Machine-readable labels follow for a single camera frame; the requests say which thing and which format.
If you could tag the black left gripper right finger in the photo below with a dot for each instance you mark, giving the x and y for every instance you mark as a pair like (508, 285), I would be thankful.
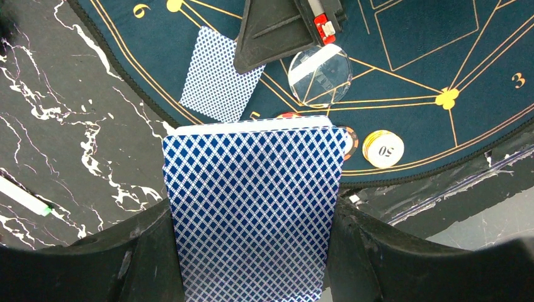
(369, 260)

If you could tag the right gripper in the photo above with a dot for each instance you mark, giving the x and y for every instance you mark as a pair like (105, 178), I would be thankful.
(272, 30)

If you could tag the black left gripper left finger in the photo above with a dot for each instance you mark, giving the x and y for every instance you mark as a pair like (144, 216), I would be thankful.
(135, 260)

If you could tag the clear dealer button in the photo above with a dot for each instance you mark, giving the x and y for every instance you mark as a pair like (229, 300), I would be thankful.
(320, 76)

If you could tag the dealt card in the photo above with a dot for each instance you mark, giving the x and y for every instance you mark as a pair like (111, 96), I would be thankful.
(213, 87)

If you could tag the yellow chips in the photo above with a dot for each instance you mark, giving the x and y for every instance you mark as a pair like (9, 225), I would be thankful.
(383, 149)

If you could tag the brown chips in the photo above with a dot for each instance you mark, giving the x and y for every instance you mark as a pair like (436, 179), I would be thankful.
(352, 142)

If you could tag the blue playing card deck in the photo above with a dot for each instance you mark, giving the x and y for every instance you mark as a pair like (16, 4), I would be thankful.
(252, 204)

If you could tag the red chips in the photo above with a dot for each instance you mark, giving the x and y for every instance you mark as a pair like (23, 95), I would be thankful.
(288, 115)

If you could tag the green white pen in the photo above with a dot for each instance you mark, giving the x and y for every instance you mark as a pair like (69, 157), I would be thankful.
(24, 198)

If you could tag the round blue poker mat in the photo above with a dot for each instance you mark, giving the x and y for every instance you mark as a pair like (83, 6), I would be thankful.
(453, 79)

